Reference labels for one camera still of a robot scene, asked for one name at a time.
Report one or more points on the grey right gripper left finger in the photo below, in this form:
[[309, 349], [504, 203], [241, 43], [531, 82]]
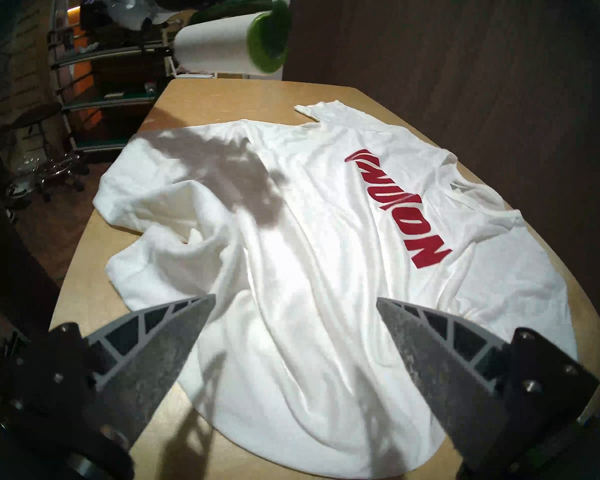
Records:
[[145, 364]]

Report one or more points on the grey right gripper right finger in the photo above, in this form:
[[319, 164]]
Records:
[[450, 379]]

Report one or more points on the white t-shirt red print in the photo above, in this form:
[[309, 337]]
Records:
[[305, 284]]

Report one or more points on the metal storage shelf rack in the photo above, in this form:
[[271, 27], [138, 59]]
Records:
[[110, 104]]

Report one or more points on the black swivel stool chrome base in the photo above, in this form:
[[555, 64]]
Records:
[[50, 169]]

